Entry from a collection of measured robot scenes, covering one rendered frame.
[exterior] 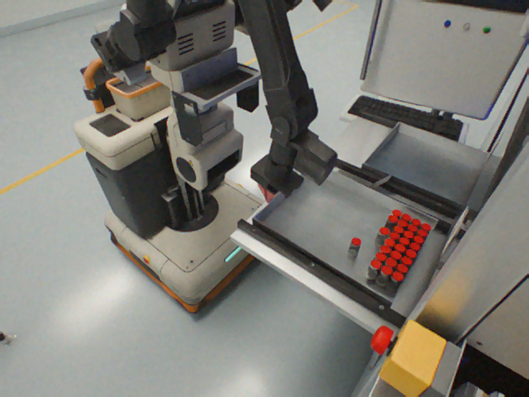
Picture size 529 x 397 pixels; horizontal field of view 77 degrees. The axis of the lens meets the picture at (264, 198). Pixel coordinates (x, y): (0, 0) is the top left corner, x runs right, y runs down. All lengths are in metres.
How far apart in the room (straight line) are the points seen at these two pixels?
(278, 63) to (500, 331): 0.47
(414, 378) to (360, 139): 0.75
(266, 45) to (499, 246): 0.40
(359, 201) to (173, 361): 1.09
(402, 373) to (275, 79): 0.45
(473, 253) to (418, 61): 1.09
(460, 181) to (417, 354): 0.62
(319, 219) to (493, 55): 0.88
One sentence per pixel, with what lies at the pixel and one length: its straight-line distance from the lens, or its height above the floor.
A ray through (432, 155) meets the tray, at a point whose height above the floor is 0.88.
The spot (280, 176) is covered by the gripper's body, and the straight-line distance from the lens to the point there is 0.67.
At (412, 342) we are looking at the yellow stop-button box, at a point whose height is 1.03.
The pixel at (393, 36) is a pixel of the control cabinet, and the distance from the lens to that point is 1.44.
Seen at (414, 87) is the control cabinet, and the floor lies 0.87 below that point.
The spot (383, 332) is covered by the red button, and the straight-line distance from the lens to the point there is 0.54.
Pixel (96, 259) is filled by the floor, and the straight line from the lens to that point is 2.02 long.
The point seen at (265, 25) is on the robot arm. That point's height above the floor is 1.32.
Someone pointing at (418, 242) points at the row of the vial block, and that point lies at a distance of 0.77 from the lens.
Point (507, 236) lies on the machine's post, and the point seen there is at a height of 1.22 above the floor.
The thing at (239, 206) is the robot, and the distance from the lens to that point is 1.67.
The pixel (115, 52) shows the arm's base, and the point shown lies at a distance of 0.88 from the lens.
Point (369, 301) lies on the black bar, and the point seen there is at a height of 0.90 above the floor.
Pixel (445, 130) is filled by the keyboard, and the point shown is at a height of 0.83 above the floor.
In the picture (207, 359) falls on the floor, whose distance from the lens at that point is 1.59.
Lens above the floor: 1.49
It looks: 45 degrees down
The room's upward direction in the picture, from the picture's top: straight up
